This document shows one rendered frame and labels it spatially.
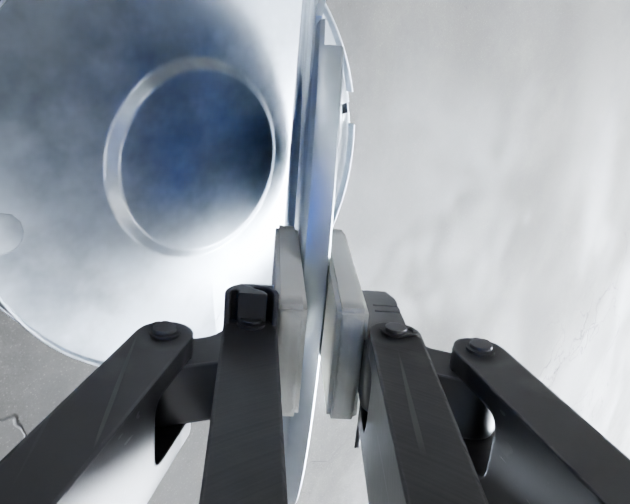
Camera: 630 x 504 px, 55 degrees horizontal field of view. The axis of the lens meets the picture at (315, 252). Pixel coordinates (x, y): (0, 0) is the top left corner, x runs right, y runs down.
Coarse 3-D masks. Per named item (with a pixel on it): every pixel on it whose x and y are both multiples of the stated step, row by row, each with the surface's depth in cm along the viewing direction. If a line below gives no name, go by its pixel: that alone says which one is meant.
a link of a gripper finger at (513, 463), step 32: (480, 352) 13; (480, 384) 12; (512, 384) 12; (544, 384) 12; (512, 416) 11; (544, 416) 11; (576, 416) 11; (480, 448) 13; (512, 448) 11; (544, 448) 10; (576, 448) 10; (608, 448) 10; (480, 480) 12; (512, 480) 11; (544, 480) 10; (576, 480) 9; (608, 480) 9
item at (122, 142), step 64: (0, 0) 28; (64, 0) 31; (128, 0) 33; (192, 0) 36; (256, 0) 39; (0, 64) 30; (64, 64) 32; (128, 64) 34; (192, 64) 37; (256, 64) 40; (0, 128) 30; (64, 128) 33; (128, 128) 35; (192, 128) 38; (256, 128) 41; (0, 192) 31; (64, 192) 34; (128, 192) 36; (192, 192) 39; (256, 192) 43; (0, 256) 32; (64, 256) 35; (128, 256) 38; (192, 256) 41; (256, 256) 46; (64, 320) 36; (128, 320) 39; (192, 320) 43
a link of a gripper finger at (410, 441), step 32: (384, 352) 13; (416, 352) 13; (384, 384) 12; (416, 384) 12; (384, 416) 11; (416, 416) 11; (448, 416) 11; (384, 448) 11; (416, 448) 10; (448, 448) 10; (384, 480) 10; (416, 480) 9; (448, 480) 9
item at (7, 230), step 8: (0, 216) 32; (8, 216) 32; (0, 224) 32; (8, 224) 32; (16, 224) 32; (0, 232) 32; (8, 232) 32; (16, 232) 33; (0, 240) 32; (8, 240) 32; (16, 240) 33; (0, 248) 32; (8, 248) 33
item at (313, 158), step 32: (320, 0) 18; (320, 32) 18; (320, 64) 17; (320, 96) 17; (320, 128) 17; (320, 160) 17; (288, 192) 39; (320, 192) 17; (288, 224) 38; (320, 224) 17; (320, 256) 17; (320, 288) 17; (320, 320) 18; (320, 352) 18; (288, 416) 19; (288, 448) 20; (288, 480) 22
